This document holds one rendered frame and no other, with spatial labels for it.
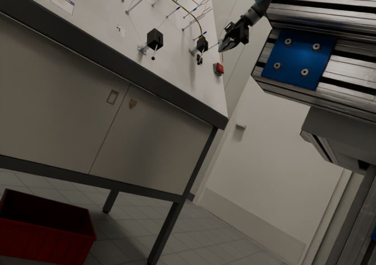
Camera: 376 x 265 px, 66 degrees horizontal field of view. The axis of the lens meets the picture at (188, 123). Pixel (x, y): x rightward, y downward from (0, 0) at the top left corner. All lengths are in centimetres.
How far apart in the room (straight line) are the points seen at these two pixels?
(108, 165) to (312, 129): 87
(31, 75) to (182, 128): 68
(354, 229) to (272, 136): 258
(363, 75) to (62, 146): 94
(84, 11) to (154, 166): 70
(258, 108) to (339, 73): 284
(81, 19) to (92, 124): 37
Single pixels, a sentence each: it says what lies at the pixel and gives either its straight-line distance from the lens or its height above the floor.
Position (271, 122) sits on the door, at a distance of 321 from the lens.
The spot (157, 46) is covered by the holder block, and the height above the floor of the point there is 96.
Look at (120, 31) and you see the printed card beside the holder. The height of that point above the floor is 95.
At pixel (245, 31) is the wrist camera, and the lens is 150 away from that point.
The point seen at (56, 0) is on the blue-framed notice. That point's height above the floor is 91.
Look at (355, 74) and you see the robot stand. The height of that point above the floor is 89.
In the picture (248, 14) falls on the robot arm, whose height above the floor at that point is 136.
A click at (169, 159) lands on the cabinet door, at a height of 56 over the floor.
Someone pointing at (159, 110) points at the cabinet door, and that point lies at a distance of 127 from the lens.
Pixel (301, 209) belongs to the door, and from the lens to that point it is 303.
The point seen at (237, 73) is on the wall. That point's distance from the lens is 361.
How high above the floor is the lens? 71
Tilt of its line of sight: 2 degrees up
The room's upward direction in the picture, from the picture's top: 25 degrees clockwise
